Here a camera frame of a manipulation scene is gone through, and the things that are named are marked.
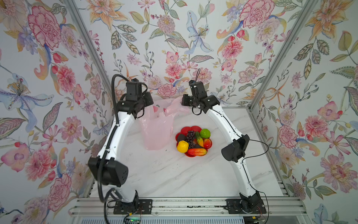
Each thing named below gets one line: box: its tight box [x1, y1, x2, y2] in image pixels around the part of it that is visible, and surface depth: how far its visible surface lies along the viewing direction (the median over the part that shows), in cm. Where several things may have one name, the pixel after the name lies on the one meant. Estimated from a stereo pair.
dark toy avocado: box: [177, 133, 186, 143], surface depth 97 cm
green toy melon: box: [199, 128, 212, 139], surface depth 97 cm
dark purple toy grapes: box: [185, 130, 196, 149], surface depth 99 cm
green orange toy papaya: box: [195, 131, 205, 148], surface depth 98 cm
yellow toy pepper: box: [176, 140, 189, 154], surface depth 90 cm
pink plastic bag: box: [138, 96, 191, 151], surface depth 80 cm
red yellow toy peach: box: [203, 138, 212, 150], surface depth 94 cm
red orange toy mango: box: [187, 147, 208, 156], surface depth 90 cm
